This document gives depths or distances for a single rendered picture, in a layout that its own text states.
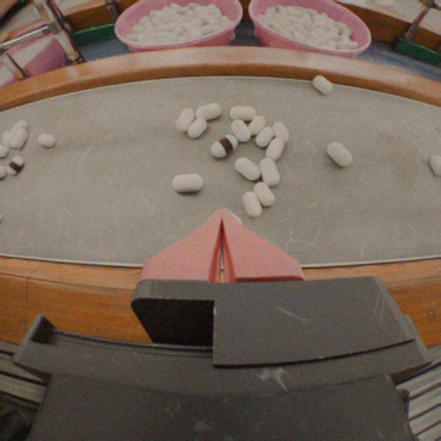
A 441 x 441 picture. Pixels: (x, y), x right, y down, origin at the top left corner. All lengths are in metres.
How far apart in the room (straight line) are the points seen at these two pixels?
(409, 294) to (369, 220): 0.11
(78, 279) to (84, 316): 0.04
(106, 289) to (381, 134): 0.45
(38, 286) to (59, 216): 0.10
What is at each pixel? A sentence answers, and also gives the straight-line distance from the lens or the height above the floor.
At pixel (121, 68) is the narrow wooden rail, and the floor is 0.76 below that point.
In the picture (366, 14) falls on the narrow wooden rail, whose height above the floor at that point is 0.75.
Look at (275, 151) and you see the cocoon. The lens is 0.27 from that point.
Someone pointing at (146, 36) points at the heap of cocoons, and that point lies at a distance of 0.54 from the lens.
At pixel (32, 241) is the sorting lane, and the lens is 0.37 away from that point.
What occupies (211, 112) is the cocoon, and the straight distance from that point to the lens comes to 0.30.
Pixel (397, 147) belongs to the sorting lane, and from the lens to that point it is 0.41.
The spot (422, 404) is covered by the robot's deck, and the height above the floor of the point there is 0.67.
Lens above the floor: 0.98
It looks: 76 degrees down
